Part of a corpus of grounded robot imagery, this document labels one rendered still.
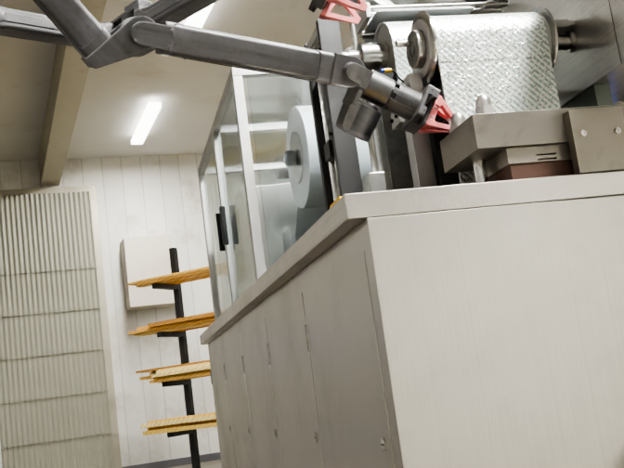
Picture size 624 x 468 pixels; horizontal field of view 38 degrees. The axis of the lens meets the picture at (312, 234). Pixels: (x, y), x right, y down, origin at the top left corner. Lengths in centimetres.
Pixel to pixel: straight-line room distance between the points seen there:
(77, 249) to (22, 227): 62
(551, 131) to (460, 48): 31
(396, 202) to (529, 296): 25
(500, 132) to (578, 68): 45
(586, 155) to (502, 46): 36
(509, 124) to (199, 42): 54
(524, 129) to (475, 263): 28
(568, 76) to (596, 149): 43
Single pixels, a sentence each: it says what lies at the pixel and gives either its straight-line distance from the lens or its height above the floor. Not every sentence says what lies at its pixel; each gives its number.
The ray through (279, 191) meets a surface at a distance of 271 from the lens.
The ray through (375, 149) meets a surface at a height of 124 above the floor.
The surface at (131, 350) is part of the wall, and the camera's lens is 1032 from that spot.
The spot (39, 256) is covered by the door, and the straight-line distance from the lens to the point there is 1032.
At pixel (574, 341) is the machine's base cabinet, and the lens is 148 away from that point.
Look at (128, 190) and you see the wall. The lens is 1062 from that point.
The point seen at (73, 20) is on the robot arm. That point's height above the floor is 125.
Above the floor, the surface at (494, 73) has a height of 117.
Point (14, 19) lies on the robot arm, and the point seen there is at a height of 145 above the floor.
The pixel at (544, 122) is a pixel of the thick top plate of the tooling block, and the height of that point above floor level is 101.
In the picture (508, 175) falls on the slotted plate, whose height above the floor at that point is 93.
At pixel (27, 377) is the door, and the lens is 1016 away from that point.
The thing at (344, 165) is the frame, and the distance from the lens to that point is 203.
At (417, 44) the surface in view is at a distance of 183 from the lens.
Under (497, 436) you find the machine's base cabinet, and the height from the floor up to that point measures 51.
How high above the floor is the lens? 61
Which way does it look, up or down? 10 degrees up
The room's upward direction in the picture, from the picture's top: 8 degrees counter-clockwise
